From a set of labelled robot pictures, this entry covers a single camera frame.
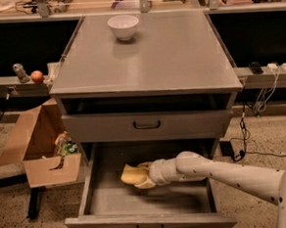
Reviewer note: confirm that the open grey lower drawer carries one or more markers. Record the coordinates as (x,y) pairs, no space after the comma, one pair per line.
(109,203)

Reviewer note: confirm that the open cardboard box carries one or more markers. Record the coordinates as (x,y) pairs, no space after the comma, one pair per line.
(33,143)

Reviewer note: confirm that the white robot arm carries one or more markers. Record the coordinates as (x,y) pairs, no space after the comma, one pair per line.
(268,184)

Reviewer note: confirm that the white ceramic bowl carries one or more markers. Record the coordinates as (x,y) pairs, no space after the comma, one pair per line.
(123,27)

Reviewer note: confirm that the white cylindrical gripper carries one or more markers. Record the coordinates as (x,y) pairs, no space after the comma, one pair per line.
(156,172)

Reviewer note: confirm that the green snack bag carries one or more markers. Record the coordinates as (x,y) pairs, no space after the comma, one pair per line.
(64,146)

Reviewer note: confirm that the small grey figurine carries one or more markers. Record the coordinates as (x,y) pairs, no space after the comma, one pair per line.
(20,72)

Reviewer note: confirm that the closed grey upper drawer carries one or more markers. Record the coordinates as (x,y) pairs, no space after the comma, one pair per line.
(147,126)

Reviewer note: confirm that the black power adapter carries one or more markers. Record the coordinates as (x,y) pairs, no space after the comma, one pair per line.
(226,149)

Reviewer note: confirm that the red apple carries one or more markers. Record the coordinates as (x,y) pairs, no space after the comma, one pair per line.
(37,76)

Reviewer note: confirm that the grey drawer cabinet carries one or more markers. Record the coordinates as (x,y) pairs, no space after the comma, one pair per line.
(172,64)

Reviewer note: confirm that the yellow sponge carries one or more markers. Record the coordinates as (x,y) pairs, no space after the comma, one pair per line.
(134,175)

